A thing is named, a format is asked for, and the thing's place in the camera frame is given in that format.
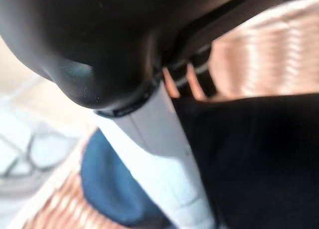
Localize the rectangular woven wicker basket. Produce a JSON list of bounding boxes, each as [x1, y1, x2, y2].
[[14, 0, 319, 229]]

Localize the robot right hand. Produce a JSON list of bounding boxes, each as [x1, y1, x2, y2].
[[0, 0, 295, 229]]

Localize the black cloth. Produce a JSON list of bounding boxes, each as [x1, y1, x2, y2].
[[171, 93, 319, 229]]

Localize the blue cloth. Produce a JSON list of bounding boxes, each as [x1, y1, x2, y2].
[[79, 127, 175, 228]]

